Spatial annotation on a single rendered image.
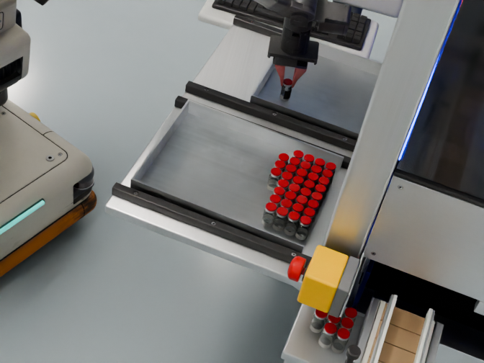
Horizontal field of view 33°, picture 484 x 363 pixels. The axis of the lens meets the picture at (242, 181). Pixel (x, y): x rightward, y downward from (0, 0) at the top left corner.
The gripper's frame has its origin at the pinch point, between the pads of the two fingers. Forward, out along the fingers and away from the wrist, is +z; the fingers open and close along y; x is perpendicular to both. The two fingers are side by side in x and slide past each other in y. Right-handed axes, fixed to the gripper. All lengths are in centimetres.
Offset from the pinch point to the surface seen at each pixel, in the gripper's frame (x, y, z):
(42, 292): 1, -61, 90
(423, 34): -52, 14, -50
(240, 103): -6.1, -9.1, 2.6
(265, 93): 0.7, -4.4, 4.5
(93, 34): 127, -76, 88
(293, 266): -56, 4, -7
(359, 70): 15.4, 16.1, 5.3
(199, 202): -34.4, -13.3, 4.6
